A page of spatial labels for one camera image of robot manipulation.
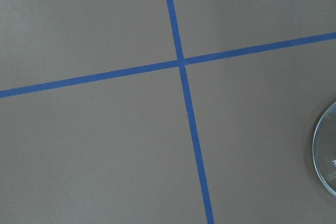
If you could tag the brown paper table cover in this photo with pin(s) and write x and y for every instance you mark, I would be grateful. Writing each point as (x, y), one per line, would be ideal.
(164, 111)

